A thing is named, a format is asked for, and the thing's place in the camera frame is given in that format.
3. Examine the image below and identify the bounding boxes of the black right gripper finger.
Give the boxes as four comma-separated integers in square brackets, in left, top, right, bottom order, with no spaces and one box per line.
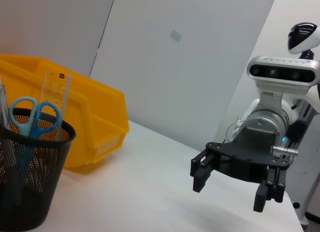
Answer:
[252,166,289,213]
[189,148,221,193]

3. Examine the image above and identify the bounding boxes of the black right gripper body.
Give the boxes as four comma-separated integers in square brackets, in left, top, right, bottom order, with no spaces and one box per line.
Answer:
[205,126,291,185]

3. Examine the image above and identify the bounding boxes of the clear plastic ruler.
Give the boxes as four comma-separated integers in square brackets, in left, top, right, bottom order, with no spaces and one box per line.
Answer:
[39,69,72,143]

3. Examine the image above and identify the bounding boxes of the blue scissors with cover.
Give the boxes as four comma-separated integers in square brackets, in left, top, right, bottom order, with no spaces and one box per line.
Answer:
[8,96,61,190]

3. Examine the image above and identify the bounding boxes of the grey clear pen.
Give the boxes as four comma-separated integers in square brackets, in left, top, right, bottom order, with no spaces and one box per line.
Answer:
[0,76,13,131]

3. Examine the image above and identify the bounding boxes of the black mesh pen holder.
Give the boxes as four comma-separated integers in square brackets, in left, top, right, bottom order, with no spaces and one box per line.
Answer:
[0,107,77,232]

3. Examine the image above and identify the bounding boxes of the white robot torso column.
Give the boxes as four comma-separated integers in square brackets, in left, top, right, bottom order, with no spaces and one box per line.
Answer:
[284,81,320,228]

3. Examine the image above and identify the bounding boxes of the yellow plastic bin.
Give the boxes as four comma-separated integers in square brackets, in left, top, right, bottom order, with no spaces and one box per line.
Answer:
[0,53,130,171]

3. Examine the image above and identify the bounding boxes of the white black robot head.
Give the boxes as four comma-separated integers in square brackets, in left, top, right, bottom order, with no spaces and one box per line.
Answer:
[286,22,320,60]

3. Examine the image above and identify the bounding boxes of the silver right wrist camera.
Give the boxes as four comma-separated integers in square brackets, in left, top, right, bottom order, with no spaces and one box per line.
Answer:
[247,55,320,95]

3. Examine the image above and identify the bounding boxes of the small grey wall sticker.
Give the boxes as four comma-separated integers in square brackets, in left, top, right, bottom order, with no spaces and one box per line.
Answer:
[170,29,183,43]

